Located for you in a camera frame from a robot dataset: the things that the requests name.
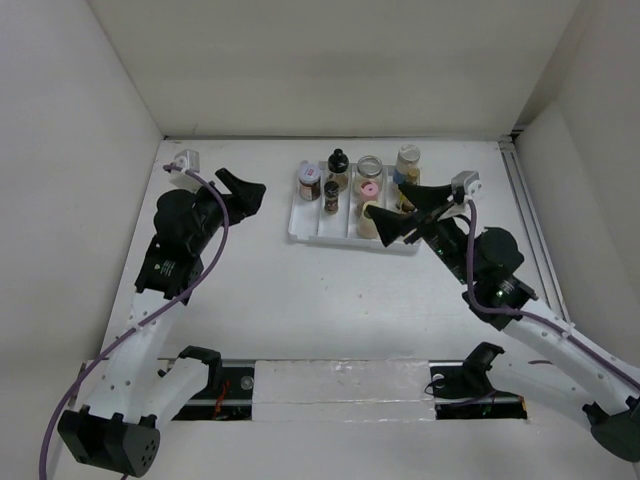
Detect red label spice jar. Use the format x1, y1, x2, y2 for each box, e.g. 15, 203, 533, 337
298, 163, 321, 201

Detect yellow-green lid spice jar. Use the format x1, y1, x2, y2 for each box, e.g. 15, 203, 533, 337
356, 201, 379, 240

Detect black dome lid jar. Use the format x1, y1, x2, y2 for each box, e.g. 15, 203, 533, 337
327, 148, 349, 192

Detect white divided organizer tray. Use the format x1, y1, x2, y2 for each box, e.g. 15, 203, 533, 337
288, 163, 419, 255

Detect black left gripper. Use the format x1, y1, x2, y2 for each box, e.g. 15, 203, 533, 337
186, 169, 263, 254

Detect aluminium side rail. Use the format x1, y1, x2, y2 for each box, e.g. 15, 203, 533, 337
497, 134, 617, 401

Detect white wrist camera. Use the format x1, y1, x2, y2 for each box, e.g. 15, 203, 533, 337
167, 149, 200, 192
451, 170, 486, 205

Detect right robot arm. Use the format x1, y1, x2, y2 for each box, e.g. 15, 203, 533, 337
363, 185, 639, 463

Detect small dark pepper bottle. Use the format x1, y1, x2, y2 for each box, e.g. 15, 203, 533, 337
323, 180, 340, 215

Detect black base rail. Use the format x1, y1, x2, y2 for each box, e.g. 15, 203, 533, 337
177, 359, 528, 423

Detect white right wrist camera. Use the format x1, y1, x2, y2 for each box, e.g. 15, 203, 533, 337
451, 170, 486, 205

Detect pink lid spice jar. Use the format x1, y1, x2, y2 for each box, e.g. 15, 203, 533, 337
357, 181, 381, 204

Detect glass jar beige powder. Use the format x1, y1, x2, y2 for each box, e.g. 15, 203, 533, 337
353, 155, 385, 195

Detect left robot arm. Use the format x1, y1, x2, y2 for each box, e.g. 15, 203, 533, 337
47, 165, 266, 478

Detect blue label white bottle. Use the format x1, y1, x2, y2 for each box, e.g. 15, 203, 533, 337
392, 144, 421, 185

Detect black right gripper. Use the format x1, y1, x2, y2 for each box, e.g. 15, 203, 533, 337
366, 182, 477, 285

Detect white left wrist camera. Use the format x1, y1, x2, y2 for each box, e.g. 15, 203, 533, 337
167, 149, 200, 192

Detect yellow bottle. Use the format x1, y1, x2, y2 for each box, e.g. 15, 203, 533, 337
398, 167, 420, 204
396, 198, 415, 213

